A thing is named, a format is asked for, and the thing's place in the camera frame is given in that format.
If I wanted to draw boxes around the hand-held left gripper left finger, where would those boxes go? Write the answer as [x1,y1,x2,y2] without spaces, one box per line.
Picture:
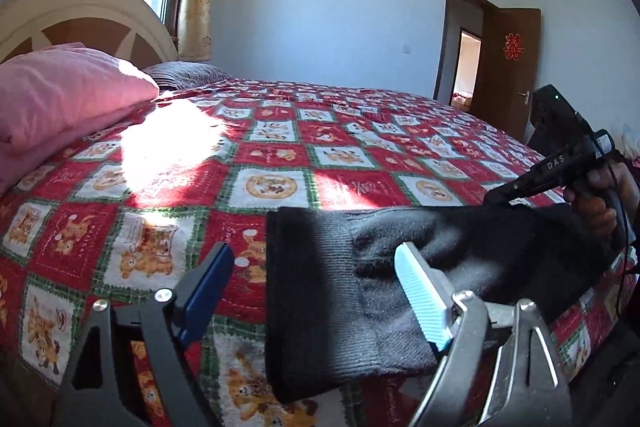
[55,242,236,427]

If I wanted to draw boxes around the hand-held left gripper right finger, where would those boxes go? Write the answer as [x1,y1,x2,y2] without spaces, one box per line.
[394,241,574,427]

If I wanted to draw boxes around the cream wooden headboard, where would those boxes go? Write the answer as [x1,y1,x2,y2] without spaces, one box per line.
[0,0,180,65]

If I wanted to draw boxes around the red paper door decoration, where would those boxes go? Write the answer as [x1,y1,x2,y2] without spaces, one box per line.
[503,33,527,62]

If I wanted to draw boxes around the brown door frame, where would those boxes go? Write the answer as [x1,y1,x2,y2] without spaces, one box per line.
[432,0,501,108]

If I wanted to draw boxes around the pink pillow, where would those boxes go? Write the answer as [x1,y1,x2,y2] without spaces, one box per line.
[0,42,161,195]

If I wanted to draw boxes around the black pants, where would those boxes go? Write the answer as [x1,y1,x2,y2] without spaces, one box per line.
[264,201,618,404]

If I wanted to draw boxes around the person's right hand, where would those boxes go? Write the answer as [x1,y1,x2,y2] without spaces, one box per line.
[571,161,640,239]

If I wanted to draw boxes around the brown wooden door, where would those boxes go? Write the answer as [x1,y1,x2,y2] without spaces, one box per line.
[469,7,542,144]

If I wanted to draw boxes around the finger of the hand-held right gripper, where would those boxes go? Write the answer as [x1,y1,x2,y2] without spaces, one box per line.
[485,170,547,208]

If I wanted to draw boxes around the grey striped pillow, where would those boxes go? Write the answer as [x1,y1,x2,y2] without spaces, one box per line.
[144,61,231,88]

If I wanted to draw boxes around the red printed checkered blanket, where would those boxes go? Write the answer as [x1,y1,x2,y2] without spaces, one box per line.
[0,78,633,427]

